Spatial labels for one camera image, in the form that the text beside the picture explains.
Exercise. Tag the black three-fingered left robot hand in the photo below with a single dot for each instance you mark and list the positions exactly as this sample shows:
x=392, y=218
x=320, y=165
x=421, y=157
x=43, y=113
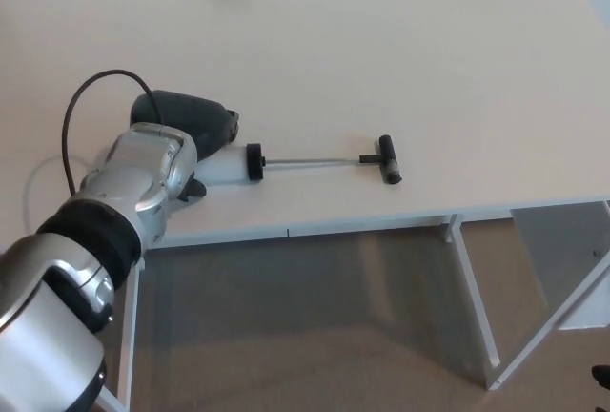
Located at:
x=190, y=116

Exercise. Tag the black three-fingered right robot hand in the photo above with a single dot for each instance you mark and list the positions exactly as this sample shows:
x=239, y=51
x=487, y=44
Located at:
x=602, y=376

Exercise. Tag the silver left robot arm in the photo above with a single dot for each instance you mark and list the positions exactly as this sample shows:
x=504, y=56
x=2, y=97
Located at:
x=148, y=169

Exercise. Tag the white desk trestle leg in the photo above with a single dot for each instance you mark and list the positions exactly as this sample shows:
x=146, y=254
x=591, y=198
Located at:
x=476, y=312
x=128, y=335

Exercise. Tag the white side panel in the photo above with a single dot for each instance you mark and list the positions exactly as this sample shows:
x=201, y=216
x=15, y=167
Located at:
x=553, y=250

